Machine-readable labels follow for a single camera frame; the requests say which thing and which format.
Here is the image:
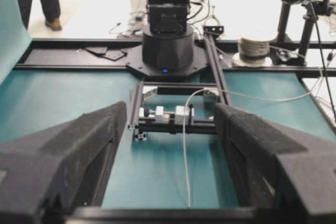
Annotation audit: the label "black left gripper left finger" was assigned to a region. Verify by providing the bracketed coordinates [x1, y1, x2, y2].
[1, 101, 127, 223]

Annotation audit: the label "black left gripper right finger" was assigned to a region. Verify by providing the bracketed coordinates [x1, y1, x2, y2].
[214, 103, 335, 223]

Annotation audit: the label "grey steel wire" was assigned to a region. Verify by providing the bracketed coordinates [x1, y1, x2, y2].
[182, 45, 323, 208]

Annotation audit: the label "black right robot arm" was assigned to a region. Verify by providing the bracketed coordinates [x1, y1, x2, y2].
[126, 0, 208, 78]

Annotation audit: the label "white block with hole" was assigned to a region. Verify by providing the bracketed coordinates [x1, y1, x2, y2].
[174, 105, 195, 125]

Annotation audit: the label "white left block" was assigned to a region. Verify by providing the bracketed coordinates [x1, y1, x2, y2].
[139, 106, 165, 123]

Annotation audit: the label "black flat mounting plates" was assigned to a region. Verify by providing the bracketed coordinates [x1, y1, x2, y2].
[85, 47, 128, 61]

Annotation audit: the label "teal backdrop sheet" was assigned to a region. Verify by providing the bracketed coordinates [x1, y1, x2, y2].
[1, 0, 32, 82]

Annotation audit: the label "white wire spool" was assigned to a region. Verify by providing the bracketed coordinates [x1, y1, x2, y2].
[232, 31, 277, 68]

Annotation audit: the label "black aluminium extrusion frame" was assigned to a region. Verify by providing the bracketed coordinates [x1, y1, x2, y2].
[15, 26, 335, 139]

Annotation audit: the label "camera on black stand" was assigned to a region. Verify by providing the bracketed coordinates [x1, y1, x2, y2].
[263, 0, 336, 67]

